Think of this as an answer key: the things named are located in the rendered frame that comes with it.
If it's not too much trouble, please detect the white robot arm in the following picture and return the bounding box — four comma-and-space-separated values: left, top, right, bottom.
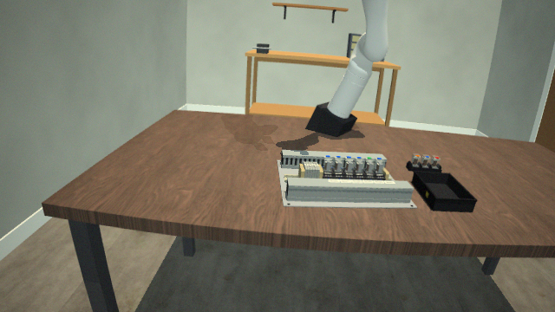
327, 0, 389, 119

